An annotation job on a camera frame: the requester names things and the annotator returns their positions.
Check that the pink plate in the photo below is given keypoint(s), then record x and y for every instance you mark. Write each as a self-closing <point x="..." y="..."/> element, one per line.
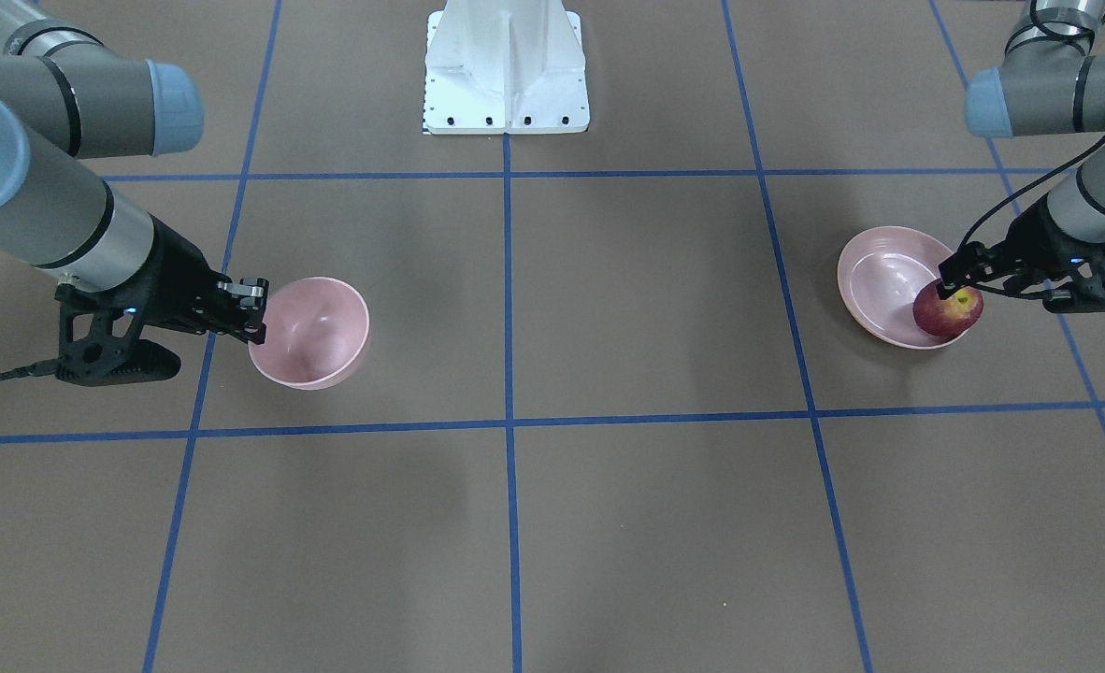
<point x="879" y="274"/>

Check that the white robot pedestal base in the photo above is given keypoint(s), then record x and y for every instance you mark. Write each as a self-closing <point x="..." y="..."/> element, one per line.
<point x="504" y="67"/>

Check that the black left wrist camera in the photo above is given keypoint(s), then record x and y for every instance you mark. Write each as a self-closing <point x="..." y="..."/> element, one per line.
<point x="1081" y="265"/>

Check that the pink bowl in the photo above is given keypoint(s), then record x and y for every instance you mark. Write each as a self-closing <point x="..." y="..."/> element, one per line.
<point x="317" y="334"/>

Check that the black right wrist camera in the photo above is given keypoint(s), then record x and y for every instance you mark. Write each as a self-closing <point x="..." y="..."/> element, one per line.
<point x="100" y="342"/>

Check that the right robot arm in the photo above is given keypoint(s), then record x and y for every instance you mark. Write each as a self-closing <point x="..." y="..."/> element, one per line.
<point x="66" y="98"/>

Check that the red apple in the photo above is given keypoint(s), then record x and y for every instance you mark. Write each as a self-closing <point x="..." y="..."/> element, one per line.
<point x="944" y="319"/>

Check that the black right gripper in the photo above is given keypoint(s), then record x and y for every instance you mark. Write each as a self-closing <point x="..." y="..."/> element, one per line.
<point x="173" y="268"/>

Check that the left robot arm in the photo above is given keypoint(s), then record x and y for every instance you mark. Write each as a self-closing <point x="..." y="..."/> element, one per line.
<point x="1050" y="82"/>

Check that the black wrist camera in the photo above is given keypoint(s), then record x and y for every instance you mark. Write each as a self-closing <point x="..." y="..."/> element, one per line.
<point x="1081" y="265"/>
<point x="100" y="342"/>

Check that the brown table mat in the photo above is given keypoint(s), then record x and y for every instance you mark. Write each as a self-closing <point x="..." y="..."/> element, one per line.
<point x="614" y="416"/>

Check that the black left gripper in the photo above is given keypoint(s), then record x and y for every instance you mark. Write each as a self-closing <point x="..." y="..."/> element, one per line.
<point x="1033" y="236"/>

